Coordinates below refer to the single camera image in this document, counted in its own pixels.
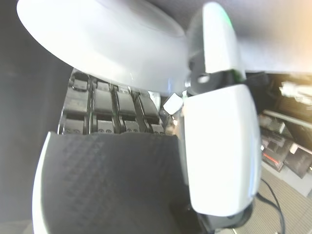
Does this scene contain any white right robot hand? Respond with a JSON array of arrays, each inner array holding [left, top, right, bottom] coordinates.
[[31, 1, 263, 234]]

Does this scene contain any cluttered storage shelf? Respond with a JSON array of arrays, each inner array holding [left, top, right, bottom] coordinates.
[[258, 72, 312, 180]]

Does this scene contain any black floor cable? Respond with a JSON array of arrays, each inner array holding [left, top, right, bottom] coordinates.
[[255, 177, 286, 234]]

